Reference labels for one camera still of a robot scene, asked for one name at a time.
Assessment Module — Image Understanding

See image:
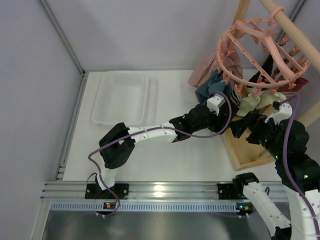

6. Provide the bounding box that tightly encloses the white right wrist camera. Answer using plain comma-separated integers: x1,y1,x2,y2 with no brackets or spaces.
264,101,293,125

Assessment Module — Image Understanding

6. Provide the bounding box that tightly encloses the grey slotted cable duct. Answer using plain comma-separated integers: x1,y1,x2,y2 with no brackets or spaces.
50,201,254,213

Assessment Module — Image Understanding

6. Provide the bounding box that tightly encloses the teal blue cloth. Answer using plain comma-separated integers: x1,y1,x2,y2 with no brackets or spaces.
195,69,233,104

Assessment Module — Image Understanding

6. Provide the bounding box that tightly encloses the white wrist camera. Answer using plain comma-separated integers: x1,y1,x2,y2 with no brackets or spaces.
264,101,293,125
206,94,225,116

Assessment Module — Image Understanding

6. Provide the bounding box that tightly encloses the argyle patterned sock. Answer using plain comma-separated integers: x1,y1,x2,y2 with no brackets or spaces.
273,34,304,82

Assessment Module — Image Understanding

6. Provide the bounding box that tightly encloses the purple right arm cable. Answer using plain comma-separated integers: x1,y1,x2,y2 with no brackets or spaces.
274,93,320,233

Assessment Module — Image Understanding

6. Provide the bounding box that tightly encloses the aluminium mounting rail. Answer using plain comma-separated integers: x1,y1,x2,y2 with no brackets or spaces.
41,181,288,201

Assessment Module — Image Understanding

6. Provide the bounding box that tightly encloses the white perforated plastic basket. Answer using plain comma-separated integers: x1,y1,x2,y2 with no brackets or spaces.
91,71,158,127

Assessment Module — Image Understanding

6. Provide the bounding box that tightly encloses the wooden drying rack frame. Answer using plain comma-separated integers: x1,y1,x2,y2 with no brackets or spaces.
216,0,320,171

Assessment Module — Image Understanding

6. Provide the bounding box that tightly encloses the dark brown sock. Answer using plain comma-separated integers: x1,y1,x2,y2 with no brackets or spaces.
226,84,242,115

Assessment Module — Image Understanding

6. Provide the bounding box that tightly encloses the pink round clip hanger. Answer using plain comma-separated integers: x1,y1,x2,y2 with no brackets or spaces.
216,14,310,94

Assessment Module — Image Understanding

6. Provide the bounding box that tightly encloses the pale yellow sock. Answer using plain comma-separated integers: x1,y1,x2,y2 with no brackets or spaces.
256,91,287,110
236,94,261,117

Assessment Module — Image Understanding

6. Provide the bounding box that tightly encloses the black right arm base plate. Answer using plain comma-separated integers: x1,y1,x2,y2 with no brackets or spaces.
217,183,241,200

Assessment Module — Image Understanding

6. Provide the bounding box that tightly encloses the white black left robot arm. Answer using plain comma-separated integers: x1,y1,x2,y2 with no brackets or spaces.
95,94,232,199

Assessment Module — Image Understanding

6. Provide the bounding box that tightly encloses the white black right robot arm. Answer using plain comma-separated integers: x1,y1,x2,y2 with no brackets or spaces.
230,113,320,240

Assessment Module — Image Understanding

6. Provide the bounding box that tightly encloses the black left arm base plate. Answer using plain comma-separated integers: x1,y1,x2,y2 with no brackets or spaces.
84,183,129,200

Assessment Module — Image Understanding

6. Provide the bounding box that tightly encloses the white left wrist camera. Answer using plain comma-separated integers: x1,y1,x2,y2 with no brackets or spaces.
206,94,225,116

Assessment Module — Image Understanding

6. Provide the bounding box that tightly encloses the pink ruffled cloth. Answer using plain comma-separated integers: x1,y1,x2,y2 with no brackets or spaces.
187,51,243,88

